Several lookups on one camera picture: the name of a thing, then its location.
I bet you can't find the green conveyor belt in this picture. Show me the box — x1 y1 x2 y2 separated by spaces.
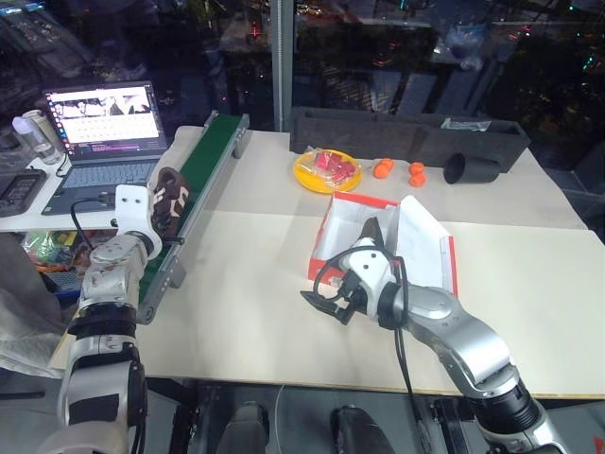
136 112 251 326

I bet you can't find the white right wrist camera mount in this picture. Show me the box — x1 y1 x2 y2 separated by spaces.
325 236 401 323

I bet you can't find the grey metal post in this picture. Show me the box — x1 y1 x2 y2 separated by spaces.
270 0 297 134

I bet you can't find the white side table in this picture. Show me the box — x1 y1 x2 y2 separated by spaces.
0 141 177 234

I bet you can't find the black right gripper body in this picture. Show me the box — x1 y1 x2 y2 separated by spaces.
336 271 376 315

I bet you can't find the black handheld device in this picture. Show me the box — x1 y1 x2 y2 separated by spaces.
0 167 49 219

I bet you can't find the black cylinder cup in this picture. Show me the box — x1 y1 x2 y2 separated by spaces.
441 151 501 187

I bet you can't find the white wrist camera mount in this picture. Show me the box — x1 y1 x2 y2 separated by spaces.
325 236 401 323
113 183 164 260

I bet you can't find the brown shoe with white stripes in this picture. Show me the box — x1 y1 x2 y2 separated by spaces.
360 216 388 253
149 166 192 236

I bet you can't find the dark rounded shape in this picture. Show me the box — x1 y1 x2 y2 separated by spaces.
329 404 394 454

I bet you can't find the blue plastic bag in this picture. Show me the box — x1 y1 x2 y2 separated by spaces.
431 17 489 73

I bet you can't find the clear plastic bottle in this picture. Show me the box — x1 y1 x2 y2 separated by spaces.
11 109 65 166

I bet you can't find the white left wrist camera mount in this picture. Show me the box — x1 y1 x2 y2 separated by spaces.
113 183 164 260

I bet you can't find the bag of red pieces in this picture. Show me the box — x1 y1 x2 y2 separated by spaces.
307 148 359 184

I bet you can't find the colourful packets pile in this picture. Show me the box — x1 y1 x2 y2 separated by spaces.
20 230 80 286

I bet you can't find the red and white shoebox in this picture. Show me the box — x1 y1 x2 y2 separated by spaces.
306 190 459 297

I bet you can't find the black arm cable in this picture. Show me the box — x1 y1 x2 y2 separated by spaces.
70 199 117 250
311 254 429 454

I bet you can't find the yellow plate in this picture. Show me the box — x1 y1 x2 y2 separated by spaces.
292 149 365 193

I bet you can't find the open grey laptop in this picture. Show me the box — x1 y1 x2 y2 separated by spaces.
41 80 169 217

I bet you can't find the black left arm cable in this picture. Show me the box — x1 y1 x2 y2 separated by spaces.
70 199 117 250

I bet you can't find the grey plastic sheet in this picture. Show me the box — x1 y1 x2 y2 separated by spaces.
0 233 73 380

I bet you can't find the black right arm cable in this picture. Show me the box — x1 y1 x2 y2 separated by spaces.
311 254 429 454

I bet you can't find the long black foam tray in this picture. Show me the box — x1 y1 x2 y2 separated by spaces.
288 106 532 174

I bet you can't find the clear plastic bag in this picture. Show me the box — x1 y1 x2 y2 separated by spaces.
440 116 493 134

